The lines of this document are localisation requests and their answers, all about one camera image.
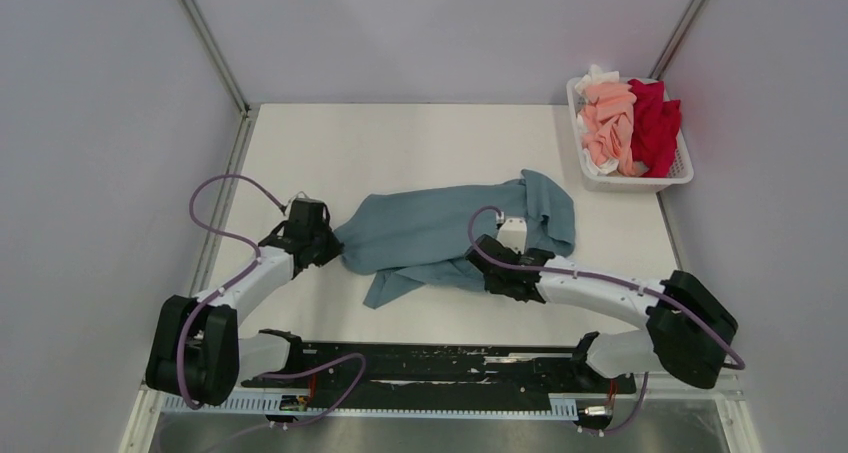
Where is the blue-grey t shirt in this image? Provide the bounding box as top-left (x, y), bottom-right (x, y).
top-left (335, 169), bottom-right (577, 309)

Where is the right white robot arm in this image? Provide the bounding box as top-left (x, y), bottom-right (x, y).
top-left (466, 235), bottom-right (743, 391)

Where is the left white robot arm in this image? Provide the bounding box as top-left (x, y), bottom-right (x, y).
top-left (144, 198), bottom-right (343, 408)

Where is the pink t shirt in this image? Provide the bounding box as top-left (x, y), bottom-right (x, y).
top-left (579, 82), bottom-right (646, 177)

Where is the white plastic laundry basket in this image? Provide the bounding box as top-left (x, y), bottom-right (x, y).
top-left (567, 77), bottom-right (694, 193)

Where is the red t shirt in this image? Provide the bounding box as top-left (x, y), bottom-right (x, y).
top-left (628, 79), bottom-right (682, 178)

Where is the white t shirt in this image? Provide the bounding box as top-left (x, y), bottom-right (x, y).
top-left (574, 64), bottom-right (620, 95)

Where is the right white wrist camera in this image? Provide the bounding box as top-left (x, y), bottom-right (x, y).
top-left (496, 213), bottom-right (528, 254)

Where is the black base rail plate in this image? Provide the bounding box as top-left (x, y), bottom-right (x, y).
top-left (241, 340), bottom-right (637, 413)

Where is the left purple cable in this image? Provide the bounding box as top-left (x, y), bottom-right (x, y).
top-left (174, 174), bottom-right (301, 412)

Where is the purple cable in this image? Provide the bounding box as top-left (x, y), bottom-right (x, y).
top-left (174, 174), bottom-right (301, 412)
top-left (467, 205), bottom-right (747, 372)

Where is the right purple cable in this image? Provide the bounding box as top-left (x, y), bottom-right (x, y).
top-left (467, 205), bottom-right (747, 372)

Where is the left aluminium frame post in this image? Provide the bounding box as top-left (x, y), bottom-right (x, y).
top-left (177, 0), bottom-right (250, 117)

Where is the aluminium frame post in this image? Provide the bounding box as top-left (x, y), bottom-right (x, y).
top-left (648, 0), bottom-right (710, 80)
top-left (177, 0), bottom-right (250, 117)

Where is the right aluminium frame post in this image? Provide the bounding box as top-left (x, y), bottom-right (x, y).
top-left (648, 0), bottom-right (710, 80)

